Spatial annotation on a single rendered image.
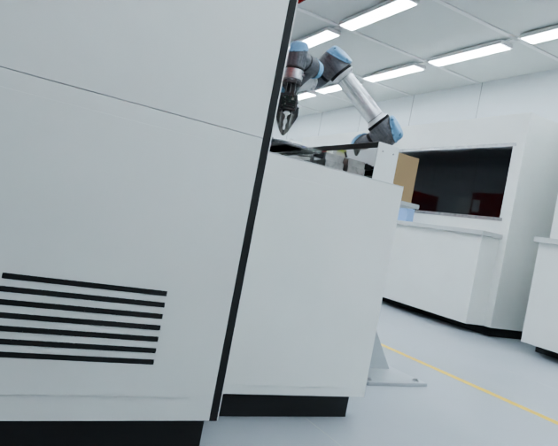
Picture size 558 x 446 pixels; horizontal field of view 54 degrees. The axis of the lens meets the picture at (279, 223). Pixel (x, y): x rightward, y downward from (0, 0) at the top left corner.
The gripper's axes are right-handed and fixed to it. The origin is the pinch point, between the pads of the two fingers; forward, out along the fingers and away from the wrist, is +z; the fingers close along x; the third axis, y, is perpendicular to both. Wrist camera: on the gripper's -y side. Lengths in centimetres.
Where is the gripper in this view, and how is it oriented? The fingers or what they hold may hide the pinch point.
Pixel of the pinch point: (282, 132)
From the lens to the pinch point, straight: 218.7
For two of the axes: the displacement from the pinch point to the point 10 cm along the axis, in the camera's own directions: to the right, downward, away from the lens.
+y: -0.5, -0.2, -10.0
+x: 9.8, 1.9, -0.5
